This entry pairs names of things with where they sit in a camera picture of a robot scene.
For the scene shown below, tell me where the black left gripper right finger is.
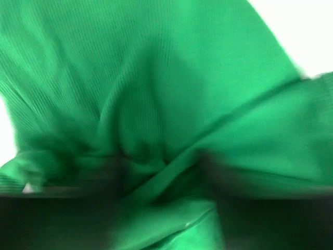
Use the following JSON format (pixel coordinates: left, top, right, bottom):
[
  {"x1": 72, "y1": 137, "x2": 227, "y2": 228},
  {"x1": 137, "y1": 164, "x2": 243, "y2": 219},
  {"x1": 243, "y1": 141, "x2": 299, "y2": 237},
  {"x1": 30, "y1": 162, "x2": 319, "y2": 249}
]
[{"x1": 202, "y1": 153, "x2": 332, "y2": 249}]

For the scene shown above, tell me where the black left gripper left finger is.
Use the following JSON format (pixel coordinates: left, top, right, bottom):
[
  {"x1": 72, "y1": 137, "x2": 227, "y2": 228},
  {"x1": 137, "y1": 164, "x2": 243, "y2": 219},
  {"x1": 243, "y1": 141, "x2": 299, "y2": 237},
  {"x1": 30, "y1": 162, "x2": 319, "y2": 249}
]
[{"x1": 1, "y1": 158, "x2": 126, "y2": 249}]

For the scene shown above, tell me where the green tank top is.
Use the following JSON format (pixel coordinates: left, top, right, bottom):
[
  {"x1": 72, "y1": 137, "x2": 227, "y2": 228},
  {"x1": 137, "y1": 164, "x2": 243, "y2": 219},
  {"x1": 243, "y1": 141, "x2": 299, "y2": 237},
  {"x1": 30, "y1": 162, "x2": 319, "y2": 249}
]
[{"x1": 1, "y1": 1, "x2": 332, "y2": 249}]

